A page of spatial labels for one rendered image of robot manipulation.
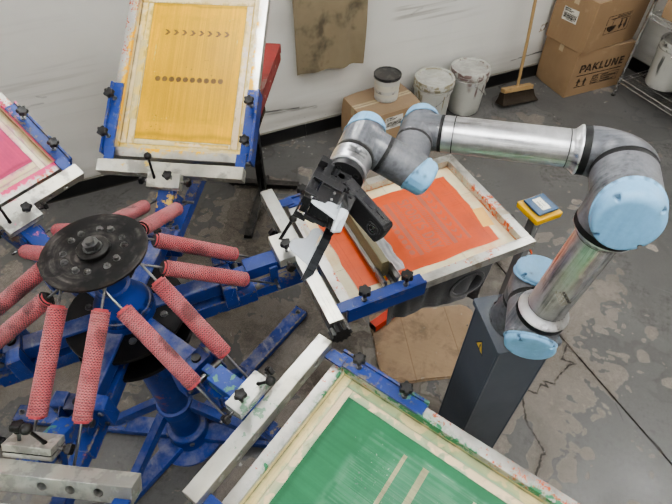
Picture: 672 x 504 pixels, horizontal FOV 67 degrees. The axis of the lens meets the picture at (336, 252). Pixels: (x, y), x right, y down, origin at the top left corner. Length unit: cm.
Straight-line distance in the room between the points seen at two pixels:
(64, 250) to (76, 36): 199
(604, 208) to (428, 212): 122
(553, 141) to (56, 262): 130
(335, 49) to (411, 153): 286
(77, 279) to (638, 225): 132
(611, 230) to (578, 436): 193
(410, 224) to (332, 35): 202
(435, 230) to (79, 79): 238
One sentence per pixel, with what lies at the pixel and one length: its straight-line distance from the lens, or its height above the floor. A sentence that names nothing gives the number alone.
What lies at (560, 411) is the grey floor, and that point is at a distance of 284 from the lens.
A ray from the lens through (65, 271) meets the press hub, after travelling 158.
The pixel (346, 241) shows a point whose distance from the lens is 196.
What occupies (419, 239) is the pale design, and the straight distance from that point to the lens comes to 199.
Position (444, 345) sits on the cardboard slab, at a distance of 283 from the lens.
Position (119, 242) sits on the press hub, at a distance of 160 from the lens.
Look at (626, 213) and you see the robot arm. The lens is 97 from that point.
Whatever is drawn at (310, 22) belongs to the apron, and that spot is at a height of 91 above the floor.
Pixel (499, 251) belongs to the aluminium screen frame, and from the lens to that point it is 197.
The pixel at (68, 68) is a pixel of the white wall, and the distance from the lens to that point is 352.
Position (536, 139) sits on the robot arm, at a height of 180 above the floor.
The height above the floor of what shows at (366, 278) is 95.
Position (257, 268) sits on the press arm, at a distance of 178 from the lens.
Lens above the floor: 239
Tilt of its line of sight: 48 degrees down
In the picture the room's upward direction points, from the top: straight up
